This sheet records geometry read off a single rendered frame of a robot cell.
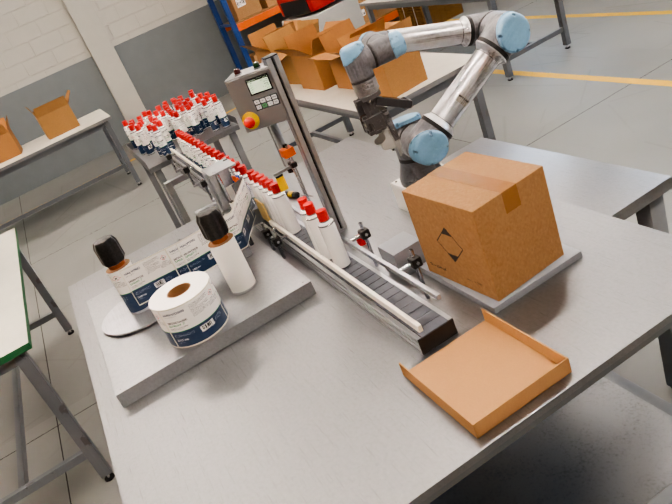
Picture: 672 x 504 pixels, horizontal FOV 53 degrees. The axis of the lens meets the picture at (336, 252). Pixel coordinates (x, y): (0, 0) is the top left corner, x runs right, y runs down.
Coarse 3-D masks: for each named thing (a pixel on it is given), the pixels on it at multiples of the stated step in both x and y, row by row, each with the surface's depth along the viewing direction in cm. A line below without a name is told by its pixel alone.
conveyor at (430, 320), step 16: (288, 240) 245; (304, 240) 239; (352, 272) 207; (368, 272) 203; (384, 288) 192; (400, 304) 182; (416, 304) 180; (400, 320) 176; (416, 320) 173; (432, 320) 171; (448, 320) 169
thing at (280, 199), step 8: (272, 184) 239; (272, 192) 240; (280, 192) 240; (280, 200) 240; (288, 200) 242; (280, 208) 241; (288, 208) 242; (288, 216) 243; (288, 224) 244; (296, 224) 245; (296, 232) 246
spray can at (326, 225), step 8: (320, 208) 205; (320, 216) 203; (328, 216) 204; (320, 224) 204; (328, 224) 203; (328, 232) 204; (336, 232) 206; (328, 240) 206; (336, 240) 206; (328, 248) 208; (336, 248) 207; (344, 248) 209; (336, 256) 208; (344, 256) 209; (336, 264) 210; (344, 264) 210
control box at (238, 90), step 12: (252, 72) 220; (264, 72) 218; (228, 84) 222; (240, 84) 222; (240, 96) 224; (252, 96) 223; (240, 108) 226; (252, 108) 225; (276, 108) 224; (264, 120) 227; (276, 120) 226
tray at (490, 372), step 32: (448, 352) 165; (480, 352) 161; (512, 352) 157; (544, 352) 151; (416, 384) 158; (448, 384) 155; (480, 384) 152; (512, 384) 148; (544, 384) 143; (480, 416) 143
